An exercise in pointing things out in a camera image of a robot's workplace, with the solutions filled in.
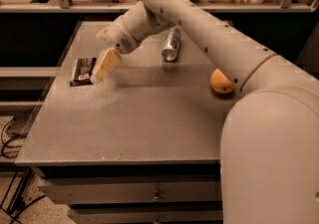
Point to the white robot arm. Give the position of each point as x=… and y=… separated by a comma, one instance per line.
x=269, y=151

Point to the silver metal can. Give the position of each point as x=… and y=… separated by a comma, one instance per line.
x=171, y=45

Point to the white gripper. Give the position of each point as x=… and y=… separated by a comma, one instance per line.
x=116, y=37

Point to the black rxbar chocolate wrapper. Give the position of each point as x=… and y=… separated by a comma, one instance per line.
x=82, y=71

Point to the grey metal shelf rail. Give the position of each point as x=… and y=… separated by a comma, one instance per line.
x=109, y=6

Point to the upper drawer knob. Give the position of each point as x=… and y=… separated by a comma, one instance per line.
x=157, y=197

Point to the grey drawer cabinet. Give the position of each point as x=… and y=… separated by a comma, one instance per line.
x=104, y=149

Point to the orange fruit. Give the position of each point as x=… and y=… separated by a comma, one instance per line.
x=220, y=83

